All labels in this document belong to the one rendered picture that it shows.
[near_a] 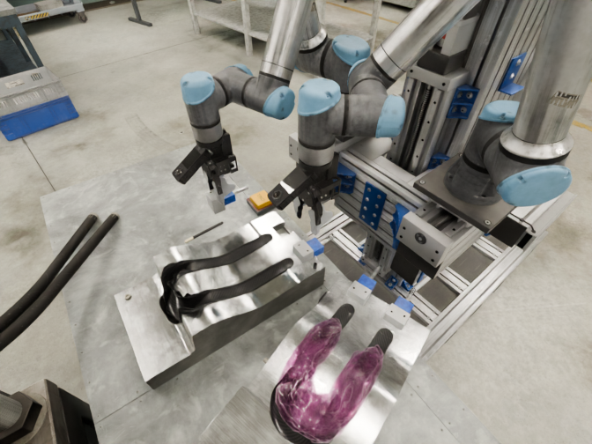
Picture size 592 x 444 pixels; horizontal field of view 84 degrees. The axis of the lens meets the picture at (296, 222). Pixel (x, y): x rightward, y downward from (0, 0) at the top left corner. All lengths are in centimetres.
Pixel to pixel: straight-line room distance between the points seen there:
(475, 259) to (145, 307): 161
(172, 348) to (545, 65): 90
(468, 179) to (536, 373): 131
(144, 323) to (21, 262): 173
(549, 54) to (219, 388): 89
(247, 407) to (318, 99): 59
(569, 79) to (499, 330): 156
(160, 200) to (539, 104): 111
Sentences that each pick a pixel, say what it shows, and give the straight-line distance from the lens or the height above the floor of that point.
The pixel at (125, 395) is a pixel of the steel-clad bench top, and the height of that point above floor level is 80.
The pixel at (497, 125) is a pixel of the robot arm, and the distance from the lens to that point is 86.
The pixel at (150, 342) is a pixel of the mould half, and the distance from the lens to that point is 90.
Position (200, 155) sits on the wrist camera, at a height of 112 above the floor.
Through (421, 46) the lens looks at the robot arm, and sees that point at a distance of 72.
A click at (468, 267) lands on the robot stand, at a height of 21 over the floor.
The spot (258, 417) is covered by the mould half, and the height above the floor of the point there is 91.
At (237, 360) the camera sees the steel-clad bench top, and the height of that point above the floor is 80.
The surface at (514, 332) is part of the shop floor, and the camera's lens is 210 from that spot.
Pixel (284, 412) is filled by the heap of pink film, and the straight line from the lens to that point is 76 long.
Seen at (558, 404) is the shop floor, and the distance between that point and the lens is 204.
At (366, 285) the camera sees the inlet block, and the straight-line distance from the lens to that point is 91.
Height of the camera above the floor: 163
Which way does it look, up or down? 48 degrees down
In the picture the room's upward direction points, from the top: straight up
